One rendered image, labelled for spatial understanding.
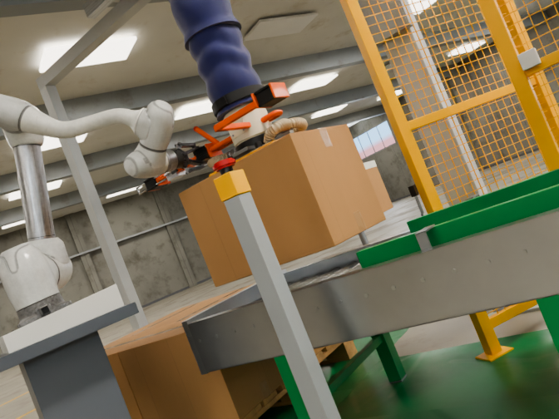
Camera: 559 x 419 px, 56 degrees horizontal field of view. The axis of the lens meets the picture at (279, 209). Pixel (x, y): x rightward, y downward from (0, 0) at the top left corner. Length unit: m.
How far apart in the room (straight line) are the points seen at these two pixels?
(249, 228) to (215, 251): 0.59
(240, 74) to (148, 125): 0.41
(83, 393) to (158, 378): 0.59
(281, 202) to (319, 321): 0.43
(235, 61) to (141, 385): 1.50
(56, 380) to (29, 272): 0.38
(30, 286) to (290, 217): 0.93
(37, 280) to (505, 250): 1.50
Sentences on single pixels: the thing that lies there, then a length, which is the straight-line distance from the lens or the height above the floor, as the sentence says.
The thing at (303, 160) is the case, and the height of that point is 0.98.
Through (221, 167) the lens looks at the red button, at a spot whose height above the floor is 1.02.
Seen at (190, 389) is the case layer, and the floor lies 0.31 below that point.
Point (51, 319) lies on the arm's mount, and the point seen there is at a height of 0.80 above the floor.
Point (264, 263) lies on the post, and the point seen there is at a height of 0.72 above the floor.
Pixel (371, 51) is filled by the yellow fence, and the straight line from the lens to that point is 2.30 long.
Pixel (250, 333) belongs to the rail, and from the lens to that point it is 1.86.
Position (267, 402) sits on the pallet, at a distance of 2.42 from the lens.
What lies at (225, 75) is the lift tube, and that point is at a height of 1.41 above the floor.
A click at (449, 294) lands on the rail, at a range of 1.49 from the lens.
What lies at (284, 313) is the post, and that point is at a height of 0.57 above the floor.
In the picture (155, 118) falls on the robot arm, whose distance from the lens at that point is 1.93.
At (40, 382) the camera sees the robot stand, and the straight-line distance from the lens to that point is 1.99.
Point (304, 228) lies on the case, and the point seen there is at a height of 0.77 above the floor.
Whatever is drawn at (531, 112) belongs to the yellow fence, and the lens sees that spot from 2.12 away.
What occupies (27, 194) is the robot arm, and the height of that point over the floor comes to 1.29.
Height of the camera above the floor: 0.80
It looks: 2 degrees up
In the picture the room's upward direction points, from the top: 22 degrees counter-clockwise
